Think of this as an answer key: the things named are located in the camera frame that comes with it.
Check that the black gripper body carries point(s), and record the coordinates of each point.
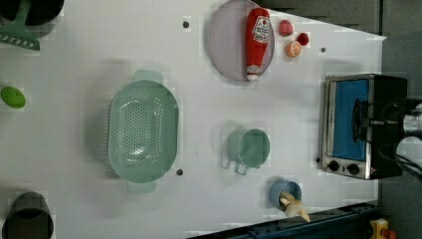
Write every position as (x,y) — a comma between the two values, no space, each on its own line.
(361,122)

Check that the silver toaster oven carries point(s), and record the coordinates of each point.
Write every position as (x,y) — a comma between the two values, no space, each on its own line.
(339,153)

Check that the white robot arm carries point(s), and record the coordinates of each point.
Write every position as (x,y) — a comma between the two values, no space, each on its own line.
(385,140)

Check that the orange slice toy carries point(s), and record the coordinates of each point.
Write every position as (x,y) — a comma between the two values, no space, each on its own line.
(294,49)

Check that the red strawberry toy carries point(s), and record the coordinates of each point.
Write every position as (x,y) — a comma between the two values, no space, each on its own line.
(303,39)

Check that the blue small cup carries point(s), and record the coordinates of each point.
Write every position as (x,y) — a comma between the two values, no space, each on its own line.
(282,187)

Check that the cream plush toy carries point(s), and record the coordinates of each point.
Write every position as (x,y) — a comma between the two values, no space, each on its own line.
(292,206)

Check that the pink round toy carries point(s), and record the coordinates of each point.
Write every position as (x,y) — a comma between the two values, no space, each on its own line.
(286,28)

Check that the green metal cup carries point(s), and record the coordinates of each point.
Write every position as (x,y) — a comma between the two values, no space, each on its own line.
(245,148)

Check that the red plush ketchup bottle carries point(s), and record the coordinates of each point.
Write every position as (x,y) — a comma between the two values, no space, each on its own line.
(257,39)

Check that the grey round plate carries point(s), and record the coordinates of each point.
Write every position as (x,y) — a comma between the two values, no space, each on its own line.
(226,39)

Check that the green oval colander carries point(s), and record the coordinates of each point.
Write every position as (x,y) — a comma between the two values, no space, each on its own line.
(142,136)

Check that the black utensil holder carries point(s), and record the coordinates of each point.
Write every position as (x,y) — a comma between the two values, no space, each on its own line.
(41,11)

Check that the dark grey cylinder cup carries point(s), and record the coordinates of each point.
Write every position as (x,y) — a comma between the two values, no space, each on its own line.
(28,218)

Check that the green lime toy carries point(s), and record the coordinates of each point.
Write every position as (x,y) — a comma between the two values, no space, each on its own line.
(13,98)

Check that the green slotted spatula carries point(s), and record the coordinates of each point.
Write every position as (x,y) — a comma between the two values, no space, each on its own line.
(16,33)

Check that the blue metal frame rail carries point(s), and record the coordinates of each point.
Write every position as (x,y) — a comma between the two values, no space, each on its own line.
(347,222)

